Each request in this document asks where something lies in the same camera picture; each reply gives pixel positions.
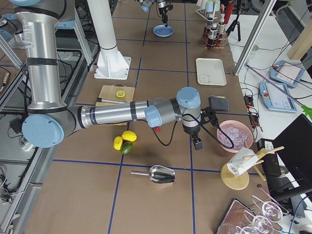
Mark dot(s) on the black camera tripod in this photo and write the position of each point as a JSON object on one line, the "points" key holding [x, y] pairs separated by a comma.
{"points": [[236, 23]]}

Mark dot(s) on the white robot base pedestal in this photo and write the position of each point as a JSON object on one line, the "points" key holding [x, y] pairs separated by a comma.
{"points": [[111, 63]]}

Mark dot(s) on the grey folded cloth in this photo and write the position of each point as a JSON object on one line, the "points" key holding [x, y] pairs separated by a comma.
{"points": [[218, 103]]}

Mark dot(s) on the tea bottle right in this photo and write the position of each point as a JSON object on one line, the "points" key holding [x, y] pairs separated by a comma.
{"points": [[221, 25]]}

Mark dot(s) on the tea bottle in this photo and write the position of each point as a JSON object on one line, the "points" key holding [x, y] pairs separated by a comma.
{"points": [[221, 25], [209, 24], [213, 32]]}

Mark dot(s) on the blue round plate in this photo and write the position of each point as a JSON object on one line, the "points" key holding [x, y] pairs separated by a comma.
{"points": [[163, 31]]}

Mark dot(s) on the wooden cutting board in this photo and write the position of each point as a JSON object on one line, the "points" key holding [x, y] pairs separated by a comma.
{"points": [[109, 92]]}

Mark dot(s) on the blue teach pendant far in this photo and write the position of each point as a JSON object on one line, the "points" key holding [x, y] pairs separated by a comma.
{"points": [[287, 73]]}

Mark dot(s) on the copper wire bottle rack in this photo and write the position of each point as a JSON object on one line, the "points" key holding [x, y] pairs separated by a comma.
{"points": [[219, 43]]}

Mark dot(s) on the blue teach pendant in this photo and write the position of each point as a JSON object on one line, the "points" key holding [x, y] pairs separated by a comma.
{"points": [[287, 73], [274, 97]]}

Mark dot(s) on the shiny metal scoop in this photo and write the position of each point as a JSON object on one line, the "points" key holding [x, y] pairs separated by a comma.
{"points": [[158, 174]]}

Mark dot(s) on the white paper carton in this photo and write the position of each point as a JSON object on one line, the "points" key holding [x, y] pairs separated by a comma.
{"points": [[243, 160]]}

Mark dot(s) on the cream bear tray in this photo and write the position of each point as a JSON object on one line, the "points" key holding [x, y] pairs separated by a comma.
{"points": [[210, 71]]}

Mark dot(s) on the white wire cup rack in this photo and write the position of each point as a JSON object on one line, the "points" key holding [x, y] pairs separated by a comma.
{"points": [[208, 8]]}

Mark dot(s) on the red cylinder tube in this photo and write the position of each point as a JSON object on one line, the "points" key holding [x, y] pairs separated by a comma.
{"points": [[228, 11]]}

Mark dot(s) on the green lime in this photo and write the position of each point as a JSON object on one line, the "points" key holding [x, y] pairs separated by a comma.
{"points": [[126, 147]]}

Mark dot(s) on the tea bottle left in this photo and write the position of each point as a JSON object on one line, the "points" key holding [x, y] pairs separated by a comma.
{"points": [[213, 32]]}

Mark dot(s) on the round wooden stand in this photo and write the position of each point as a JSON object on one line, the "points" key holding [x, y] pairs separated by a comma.
{"points": [[241, 182]]}

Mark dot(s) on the pink bowl of ice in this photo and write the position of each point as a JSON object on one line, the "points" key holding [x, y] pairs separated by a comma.
{"points": [[239, 133]]}

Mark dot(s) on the half lemon slice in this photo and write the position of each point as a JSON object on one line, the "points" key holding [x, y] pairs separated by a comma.
{"points": [[120, 94]]}

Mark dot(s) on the large yellow lemon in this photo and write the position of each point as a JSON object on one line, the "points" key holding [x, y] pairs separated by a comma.
{"points": [[129, 136]]}

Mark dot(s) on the wine glass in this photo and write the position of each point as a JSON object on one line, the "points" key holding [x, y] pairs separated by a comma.
{"points": [[269, 208]]}

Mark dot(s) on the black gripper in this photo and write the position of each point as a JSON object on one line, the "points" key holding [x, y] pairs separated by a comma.
{"points": [[192, 132], [162, 11]]}

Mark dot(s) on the tea bottle middle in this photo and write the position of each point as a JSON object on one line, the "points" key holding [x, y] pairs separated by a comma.
{"points": [[209, 24]]}

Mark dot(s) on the blue teach pendant near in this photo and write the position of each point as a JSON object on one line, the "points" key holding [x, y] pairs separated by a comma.
{"points": [[274, 97]]}

